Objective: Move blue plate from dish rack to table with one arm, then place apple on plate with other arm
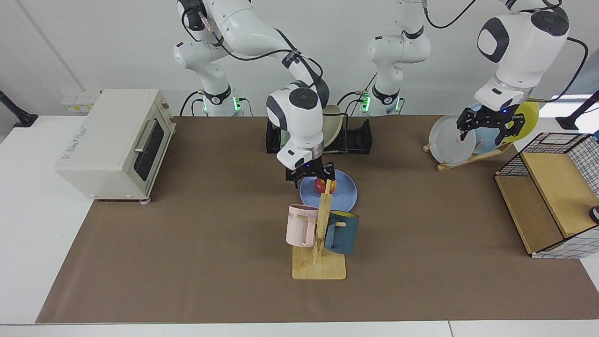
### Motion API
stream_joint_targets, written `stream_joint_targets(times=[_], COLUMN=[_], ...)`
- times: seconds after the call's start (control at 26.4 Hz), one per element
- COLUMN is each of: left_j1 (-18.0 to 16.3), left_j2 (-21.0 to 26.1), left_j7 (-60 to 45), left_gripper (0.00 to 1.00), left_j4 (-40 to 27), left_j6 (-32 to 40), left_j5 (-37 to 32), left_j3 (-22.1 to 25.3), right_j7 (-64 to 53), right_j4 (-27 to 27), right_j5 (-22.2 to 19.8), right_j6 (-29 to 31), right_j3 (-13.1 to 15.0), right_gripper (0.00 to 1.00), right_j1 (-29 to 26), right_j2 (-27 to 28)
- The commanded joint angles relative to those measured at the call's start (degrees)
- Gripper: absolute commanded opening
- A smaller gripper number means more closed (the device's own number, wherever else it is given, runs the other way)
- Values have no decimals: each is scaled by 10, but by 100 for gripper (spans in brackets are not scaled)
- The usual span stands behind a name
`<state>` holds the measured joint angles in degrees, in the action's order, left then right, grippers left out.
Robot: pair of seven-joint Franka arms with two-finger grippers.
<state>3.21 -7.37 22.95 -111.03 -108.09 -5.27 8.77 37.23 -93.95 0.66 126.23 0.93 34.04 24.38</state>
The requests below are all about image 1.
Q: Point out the red yellow apple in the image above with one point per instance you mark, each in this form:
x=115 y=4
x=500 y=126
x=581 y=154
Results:
x=320 y=186

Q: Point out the yellow plate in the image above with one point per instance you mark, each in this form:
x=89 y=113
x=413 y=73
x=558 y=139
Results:
x=529 y=117

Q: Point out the white plate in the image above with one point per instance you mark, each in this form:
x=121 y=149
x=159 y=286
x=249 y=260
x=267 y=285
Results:
x=447 y=145

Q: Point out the light blue plate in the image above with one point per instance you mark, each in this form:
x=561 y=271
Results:
x=486 y=139

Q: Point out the wooden plate rack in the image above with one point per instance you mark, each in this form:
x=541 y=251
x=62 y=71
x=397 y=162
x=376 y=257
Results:
x=468 y=159

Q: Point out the pale green plate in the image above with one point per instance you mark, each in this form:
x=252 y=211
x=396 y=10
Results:
x=283 y=138

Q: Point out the black dish rack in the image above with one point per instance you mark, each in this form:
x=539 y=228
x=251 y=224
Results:
x=358 y=138

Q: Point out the beige plate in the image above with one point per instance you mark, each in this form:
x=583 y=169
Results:
x=332 y=124

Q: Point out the pink cup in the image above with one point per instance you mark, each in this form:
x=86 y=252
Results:
x=299 y=229

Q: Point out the black stand foot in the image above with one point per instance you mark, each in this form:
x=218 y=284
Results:
x=21 y=119
x=568 y=122

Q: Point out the dark teal cup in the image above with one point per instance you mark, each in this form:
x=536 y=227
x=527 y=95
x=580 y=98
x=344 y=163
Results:
x=344 y=234

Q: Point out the wooden cup stand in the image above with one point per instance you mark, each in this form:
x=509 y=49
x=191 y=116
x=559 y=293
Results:
x=319 y=269

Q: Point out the small dark round object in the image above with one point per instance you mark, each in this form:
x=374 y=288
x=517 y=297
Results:
x=595 y=215

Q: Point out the brown table cloth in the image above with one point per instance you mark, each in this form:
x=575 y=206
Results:
x=187 y=243

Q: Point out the pale toaster oven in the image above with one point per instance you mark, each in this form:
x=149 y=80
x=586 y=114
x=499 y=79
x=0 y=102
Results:
x=100 y=145

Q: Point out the white yellow wall boxes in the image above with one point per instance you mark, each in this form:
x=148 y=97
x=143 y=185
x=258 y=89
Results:
x=79 y=102

